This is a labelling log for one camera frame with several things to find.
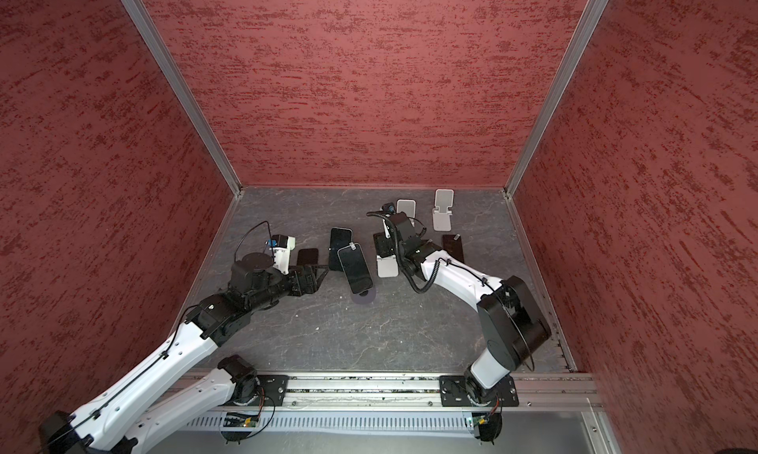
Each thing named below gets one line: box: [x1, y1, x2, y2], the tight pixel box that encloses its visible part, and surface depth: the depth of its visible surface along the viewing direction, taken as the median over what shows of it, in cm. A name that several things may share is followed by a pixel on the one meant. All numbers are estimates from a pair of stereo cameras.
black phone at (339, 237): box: [328, 227, 354, 272], surface depth 93 cm
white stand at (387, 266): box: [377, 254, 399, 278], surface depth 94 cm
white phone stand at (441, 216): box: [432, 188, 455, 232], surface depth 109 cm
